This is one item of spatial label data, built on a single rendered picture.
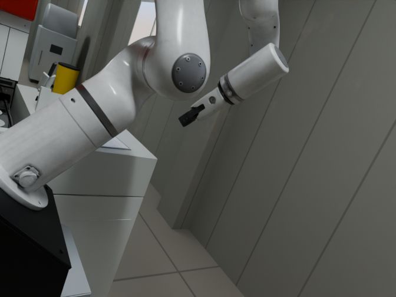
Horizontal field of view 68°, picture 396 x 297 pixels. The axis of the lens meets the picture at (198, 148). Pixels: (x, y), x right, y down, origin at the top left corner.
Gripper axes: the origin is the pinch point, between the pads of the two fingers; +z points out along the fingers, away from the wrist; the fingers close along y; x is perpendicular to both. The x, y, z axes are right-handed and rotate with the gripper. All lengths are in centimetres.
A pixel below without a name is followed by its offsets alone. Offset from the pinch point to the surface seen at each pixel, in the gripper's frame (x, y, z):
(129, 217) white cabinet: -18.0, -6.0, 36.5
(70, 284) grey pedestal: -18, -46, 14
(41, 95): 31.4, -11.0, 35.9
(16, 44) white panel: 61, 4, 51
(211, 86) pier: 23, 145, 52
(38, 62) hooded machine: 259, 299, 388
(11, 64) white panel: 57, 2, 58
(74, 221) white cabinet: -9.0, -22.0, 39.7
